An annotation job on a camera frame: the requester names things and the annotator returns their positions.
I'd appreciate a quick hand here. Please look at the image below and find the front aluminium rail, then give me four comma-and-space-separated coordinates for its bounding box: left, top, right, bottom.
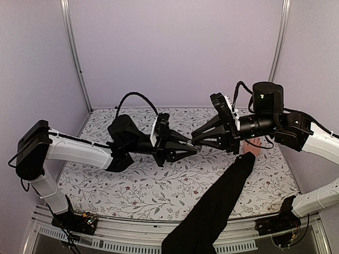
23, 206, 332, 254

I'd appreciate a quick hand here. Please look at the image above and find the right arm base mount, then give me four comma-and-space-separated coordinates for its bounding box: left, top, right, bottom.
255, 195, 301, 248

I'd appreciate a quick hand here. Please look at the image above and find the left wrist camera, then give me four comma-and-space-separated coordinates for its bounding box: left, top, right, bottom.
150, 113, 170, 147

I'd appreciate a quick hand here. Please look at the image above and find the floral patterned table mat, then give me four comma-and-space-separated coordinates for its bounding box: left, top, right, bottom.
51, 107, 301, 222

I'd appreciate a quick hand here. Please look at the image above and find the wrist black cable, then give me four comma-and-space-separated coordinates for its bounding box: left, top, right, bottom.
115, 92, 160, 117
232, 81, 254, 109

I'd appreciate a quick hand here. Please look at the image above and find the right aluminium frame post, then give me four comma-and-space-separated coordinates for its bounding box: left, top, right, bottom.
268, 0, 291, 82

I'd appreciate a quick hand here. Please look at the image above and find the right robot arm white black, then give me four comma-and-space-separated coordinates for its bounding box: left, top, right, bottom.
192, 81, 338, 164

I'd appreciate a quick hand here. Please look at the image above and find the black sleeved forearm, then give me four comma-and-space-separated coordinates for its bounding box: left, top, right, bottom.
162, 152, 256, 254

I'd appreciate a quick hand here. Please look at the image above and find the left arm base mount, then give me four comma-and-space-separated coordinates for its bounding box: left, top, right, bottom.
52, 195, 97, 235

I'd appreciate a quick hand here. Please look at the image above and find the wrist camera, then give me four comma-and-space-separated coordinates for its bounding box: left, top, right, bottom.
150, 113, 170, 147
210, 93, 240, 130

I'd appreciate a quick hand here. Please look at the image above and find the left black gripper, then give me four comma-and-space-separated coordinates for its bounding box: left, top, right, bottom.
124, 124, 198, 167

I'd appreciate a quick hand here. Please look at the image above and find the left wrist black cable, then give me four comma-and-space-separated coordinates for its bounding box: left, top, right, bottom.
115, 92, 160, 117

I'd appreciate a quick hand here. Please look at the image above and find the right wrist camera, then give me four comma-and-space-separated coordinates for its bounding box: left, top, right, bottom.
210, 93, 240, 130

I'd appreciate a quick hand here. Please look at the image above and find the aluminium frame post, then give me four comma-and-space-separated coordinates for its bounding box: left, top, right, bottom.
268, 0, 291, 82
60, 0, 93, 114

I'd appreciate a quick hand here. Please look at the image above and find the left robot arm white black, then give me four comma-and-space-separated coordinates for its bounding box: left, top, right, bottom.
8, 113, 201, 230

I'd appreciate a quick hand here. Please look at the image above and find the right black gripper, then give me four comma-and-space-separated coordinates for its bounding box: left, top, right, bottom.
191, 114, 277, 156

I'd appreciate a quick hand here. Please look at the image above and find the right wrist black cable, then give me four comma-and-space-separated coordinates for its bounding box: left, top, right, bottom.
232, 81, 254, 109

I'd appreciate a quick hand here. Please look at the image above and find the left aluminium frame post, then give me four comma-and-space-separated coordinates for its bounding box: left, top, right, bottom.
60, 0, 93, 114

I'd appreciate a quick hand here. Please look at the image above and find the person's bare hand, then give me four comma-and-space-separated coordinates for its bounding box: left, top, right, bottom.
243, 138, 261, 156

